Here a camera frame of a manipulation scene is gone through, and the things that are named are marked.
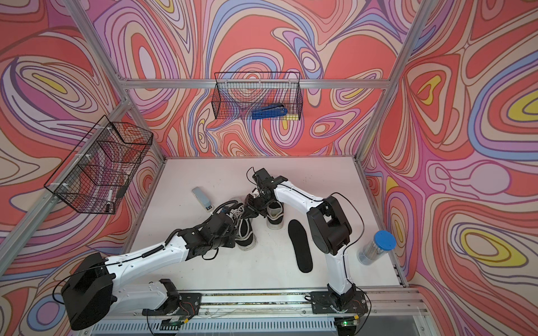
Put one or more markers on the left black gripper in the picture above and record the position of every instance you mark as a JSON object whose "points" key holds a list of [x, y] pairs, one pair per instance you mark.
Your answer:
{"points": [[232, 243]]}

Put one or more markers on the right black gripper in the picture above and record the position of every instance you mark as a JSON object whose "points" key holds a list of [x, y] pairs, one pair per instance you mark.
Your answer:
{"points": [[251, 211]]}

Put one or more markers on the black white sneaker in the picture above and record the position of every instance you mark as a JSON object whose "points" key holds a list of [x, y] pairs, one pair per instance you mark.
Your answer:
{"points": [[275, 215], [244, 234]]}

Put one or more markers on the black shoe insole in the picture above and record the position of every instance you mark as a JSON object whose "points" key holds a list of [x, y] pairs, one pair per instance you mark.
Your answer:
{"points": [[299, 240]]}

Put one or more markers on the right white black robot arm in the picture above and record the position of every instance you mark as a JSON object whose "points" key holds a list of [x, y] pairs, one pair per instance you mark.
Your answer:
{"points": [[329, 227]]}

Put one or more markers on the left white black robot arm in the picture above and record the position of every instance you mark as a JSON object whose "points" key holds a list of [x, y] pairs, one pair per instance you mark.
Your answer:
{"points": [[101, 286]]}

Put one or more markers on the yellow item in basket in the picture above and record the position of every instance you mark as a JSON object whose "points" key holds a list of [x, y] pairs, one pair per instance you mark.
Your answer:
{"points": [[291, 117]]}

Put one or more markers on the blue tool in basket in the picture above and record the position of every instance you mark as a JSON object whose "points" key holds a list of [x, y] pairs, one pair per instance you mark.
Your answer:
{"points": [[270, 111]]}

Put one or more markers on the white marker in basket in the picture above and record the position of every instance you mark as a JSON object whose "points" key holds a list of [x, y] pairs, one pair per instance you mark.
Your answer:
{"points": [[108, 205]]}

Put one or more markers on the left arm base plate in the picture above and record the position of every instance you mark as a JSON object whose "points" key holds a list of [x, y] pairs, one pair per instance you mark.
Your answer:
{"points": [[177, 304]]}

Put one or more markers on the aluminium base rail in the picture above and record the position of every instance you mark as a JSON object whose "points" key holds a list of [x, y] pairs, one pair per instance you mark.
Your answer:
{"points": [[285, 303]]}

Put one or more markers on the black wire basket back wall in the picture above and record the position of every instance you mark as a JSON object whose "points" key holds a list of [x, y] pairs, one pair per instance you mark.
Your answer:
{"points": [[237, 93]]}

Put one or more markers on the black wire basket wall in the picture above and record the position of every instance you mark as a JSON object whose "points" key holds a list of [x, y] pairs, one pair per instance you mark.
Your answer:
{"points": [[237, 93], [111, 154]]}

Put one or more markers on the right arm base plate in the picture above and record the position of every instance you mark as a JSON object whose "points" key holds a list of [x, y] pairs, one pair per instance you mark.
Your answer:
{"points": [[326, 302]]}

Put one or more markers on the black wire basket left wall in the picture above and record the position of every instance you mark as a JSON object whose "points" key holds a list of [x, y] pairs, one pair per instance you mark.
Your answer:
{"points": [[111, 154]]}

